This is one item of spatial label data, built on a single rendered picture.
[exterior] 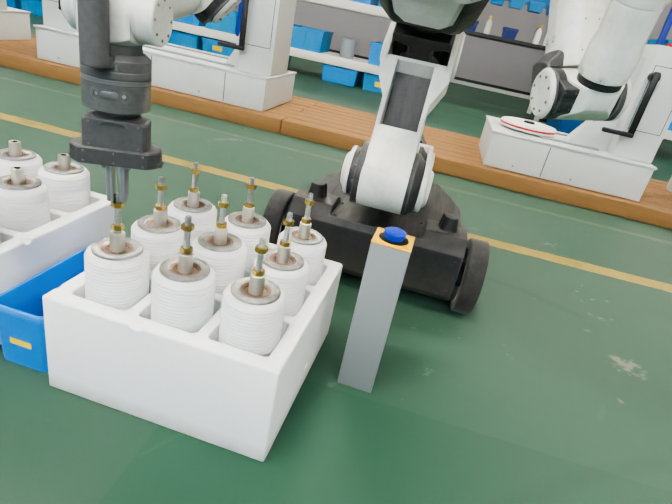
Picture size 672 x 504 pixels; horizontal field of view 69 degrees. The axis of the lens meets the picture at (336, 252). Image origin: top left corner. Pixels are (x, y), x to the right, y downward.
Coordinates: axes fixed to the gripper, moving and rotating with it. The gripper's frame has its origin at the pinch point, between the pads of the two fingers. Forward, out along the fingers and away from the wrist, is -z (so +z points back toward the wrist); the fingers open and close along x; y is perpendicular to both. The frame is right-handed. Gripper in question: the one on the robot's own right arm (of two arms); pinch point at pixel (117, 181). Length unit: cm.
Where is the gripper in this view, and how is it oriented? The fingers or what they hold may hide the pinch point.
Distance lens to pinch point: 80.4
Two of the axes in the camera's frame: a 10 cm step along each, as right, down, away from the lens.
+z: 1.8, -8.8, -4.3
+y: -1.6, -4.6, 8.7
